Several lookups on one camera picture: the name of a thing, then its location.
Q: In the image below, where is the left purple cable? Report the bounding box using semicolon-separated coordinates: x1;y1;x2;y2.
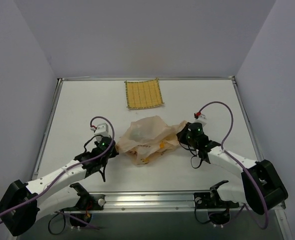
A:
0;116;116;226

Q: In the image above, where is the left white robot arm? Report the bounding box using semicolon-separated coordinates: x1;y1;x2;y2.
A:
0;135;118;237

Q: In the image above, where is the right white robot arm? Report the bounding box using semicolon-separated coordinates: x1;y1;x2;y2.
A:
176;122;289;215

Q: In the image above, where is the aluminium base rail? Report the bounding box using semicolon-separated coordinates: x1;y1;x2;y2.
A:
87;192;286;213

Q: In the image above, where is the translucent banana print plastic bag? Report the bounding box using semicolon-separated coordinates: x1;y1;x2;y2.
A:
116;115;187;166

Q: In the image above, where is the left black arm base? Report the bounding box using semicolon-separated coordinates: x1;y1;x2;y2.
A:
69;182;106;231

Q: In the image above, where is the purple cable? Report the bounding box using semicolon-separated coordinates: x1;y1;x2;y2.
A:
0;116;116;226
197;100;271;230

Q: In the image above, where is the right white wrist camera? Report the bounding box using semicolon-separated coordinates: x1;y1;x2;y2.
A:
194;112;208;127

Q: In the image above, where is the yellow woven mat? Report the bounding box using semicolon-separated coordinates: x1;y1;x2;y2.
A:
124;78;164;110

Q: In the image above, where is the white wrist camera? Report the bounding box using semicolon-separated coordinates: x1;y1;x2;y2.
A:
90;123;110;137
194;112;208;127

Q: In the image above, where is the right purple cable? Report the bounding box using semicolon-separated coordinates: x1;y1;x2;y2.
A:
197;100;271;230

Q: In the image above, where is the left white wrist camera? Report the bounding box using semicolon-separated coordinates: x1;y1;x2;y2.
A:
90;123;110;137

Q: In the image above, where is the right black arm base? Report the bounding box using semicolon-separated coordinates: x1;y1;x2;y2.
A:
193;180;240;228

